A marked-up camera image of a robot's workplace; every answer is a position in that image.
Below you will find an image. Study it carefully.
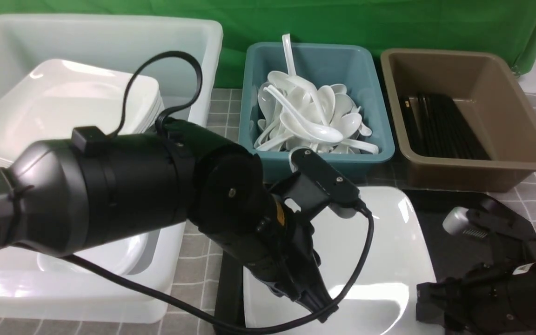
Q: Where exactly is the green backdrop cloth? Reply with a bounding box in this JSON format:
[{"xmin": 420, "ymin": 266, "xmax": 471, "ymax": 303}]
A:
[{"xmin": 0, "ymin": 0, "xmax": 536, "ymax": 88}]

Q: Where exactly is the upright white spoon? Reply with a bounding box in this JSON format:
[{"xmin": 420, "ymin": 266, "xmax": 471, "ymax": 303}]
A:
[{"xmin": 281, "ymin": 33, "xmax": 296, "ymax": 76}]

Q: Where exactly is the large white rice plate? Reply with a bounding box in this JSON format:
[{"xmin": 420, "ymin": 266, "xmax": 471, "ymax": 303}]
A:
[{"xmin": 243, "ymin": 186, "xmax": 438, "ymax": 335}]

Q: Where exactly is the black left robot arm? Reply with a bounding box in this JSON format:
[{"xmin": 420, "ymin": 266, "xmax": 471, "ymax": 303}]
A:
[{"xmin": 0, "ymin": 119, "xmax": 338, "ymax": 322}]

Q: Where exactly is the top stacked white plate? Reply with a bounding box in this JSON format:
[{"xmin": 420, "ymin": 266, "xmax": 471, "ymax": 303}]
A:
[{"xmin": 0, "ymin": 59, "xmax": 160, "ymax": 167}]

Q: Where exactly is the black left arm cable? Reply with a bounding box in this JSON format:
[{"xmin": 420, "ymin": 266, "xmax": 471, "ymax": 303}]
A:
[{"xmin": 66, "ymin": 50, "xmax": 375, "ymax": 335}]

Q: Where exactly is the teal plastic bin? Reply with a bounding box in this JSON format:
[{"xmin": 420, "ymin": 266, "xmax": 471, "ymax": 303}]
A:
[{"xmin": 238, "ymin": 42, "xmax": 395, "ymax": 184}]

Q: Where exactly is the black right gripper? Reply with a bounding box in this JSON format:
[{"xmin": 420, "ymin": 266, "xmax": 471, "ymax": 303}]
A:
[{"xmin": 415, "ymin": 268, "xmax": 497, "ymax": 333}]

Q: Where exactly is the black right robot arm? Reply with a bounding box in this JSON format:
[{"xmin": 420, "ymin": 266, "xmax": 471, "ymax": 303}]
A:
[{"xmin": 415, "ymin": 262, "xmax": 536, "ymax": 335}]

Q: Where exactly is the stack of white plates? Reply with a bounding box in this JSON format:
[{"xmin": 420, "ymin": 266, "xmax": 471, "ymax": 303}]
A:
[{"xmin": 135, "ymin": 93, "xmax": 165, "ymax": 134}]

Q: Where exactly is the large translucent white bin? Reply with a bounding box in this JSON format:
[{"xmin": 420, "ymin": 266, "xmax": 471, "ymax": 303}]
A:
[{"xmin": 0, "ymin": 14, "xmax": 223, "ymax": 323}]

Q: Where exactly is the brown plastic bin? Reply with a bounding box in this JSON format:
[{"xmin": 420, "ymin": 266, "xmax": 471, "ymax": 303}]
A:
[{"xmin": 381, "ymin": 48, "xmax": 536, "ymax": 192}]

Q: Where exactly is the white ceramic soup spoon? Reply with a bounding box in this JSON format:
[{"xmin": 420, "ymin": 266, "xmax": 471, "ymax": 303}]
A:
[{"xmin": 263, "ymin": 85, "xmax": 345, "ymax": 146}]

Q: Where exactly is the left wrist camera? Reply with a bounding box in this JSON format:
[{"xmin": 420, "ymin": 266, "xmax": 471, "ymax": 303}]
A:
[{"xmin": 286, "ymin": 147, "xmax": 367, "ymax": 221}]

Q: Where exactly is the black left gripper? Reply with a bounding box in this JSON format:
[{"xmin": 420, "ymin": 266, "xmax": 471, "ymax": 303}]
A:
[{"xmin": 212, "ymin": 181, "xmax": 341, "ymax": 322}]

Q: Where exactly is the pile of white spoons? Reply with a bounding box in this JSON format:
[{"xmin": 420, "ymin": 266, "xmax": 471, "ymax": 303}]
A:
[{"xmin": 255, "ymin": 70, "xmax": 380, "ymax": 155}]

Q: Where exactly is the pile of black chopsticks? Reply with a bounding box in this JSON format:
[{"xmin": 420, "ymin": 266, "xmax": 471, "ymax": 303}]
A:
[{"xmin": 398, "ymin": 93, "xmax": 491, "ymax": 161}]

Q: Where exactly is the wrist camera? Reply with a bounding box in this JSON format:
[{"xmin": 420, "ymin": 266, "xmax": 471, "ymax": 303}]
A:
[
  {"xmin": 286, "ymin": 147, "xmax": 367, "ymax": 221},
  {"xmin": 442, "ymin": 207, "xmax": 515, "ymax": 241}
]

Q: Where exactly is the small white bowl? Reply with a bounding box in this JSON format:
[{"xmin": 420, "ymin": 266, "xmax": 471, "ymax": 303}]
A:
[{"xmin": 31, "ymin": 230, "xmax": 158, "ymax": 275}]

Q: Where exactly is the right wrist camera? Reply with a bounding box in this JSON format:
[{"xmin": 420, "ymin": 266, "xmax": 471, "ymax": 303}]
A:
[{"xmin": 442, "ymin": 207, "xmax": 515, "ymax": 241}]

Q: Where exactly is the grey checked tablecloth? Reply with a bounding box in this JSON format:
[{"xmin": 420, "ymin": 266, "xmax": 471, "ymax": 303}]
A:
[{"xmin": 0, "ymin": 89, "xmax": 536, "ymax": 335}]

